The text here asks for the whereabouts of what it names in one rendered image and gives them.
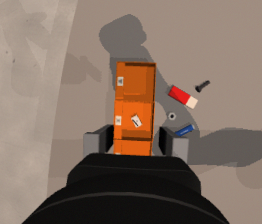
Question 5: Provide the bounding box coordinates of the orange rack of bins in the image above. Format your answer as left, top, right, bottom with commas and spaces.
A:
114, 61, 156, 156

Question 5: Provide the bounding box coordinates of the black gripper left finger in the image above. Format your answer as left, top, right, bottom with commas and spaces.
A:
83, 124, 114, 159

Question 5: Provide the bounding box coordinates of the red and white eraser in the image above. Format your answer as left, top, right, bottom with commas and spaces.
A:
168, 86, 198, 109

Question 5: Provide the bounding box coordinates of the black bolt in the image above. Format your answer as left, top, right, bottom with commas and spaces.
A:
196, 81, 210, 93

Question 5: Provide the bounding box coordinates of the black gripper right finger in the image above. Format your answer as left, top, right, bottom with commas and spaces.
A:
158, 127, 189, 164

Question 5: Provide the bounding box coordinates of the blue aa battery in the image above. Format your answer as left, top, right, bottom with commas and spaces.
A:
175, 124, 195, 136

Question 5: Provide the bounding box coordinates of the silver hex nut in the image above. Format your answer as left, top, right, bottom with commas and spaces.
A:
168, 113, 176, 120

